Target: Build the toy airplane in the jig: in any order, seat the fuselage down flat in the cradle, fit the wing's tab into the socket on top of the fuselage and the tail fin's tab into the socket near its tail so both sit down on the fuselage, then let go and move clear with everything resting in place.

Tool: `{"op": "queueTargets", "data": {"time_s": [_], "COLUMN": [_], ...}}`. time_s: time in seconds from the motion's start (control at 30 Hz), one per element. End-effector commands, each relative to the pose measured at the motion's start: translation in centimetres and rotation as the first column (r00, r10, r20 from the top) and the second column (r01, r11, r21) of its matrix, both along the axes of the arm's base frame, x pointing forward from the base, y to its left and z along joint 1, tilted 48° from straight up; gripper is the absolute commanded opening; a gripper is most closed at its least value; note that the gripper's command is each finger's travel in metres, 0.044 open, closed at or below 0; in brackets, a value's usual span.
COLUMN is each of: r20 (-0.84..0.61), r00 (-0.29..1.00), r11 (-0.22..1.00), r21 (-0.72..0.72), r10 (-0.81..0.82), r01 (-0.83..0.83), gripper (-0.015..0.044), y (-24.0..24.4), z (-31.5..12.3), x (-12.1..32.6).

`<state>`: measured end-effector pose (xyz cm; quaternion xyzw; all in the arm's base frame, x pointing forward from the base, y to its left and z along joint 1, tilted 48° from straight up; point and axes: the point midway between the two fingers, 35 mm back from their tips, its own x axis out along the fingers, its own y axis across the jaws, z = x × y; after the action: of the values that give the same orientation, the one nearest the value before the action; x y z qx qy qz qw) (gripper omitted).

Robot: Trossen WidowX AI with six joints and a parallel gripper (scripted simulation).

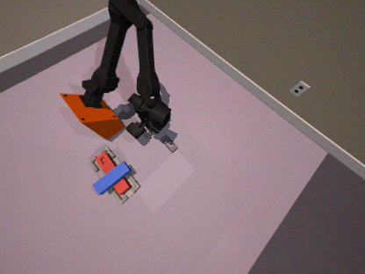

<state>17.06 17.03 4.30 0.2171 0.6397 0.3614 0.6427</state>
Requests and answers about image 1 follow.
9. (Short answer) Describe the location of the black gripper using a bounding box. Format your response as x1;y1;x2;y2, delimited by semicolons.
126;101;167;139

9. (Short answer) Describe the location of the blue block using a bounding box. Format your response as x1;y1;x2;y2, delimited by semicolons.
92;161;132;195

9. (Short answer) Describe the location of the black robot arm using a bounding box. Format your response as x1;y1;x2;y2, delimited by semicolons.
79;0;171;133

